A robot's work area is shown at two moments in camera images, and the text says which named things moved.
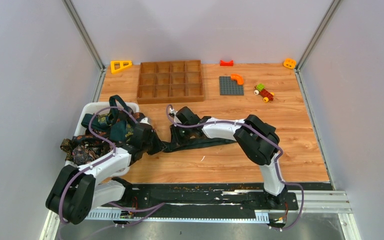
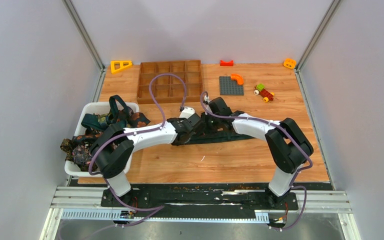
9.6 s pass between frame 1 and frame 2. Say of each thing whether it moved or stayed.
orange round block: stayed
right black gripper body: moved
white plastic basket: stayed
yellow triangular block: stayed
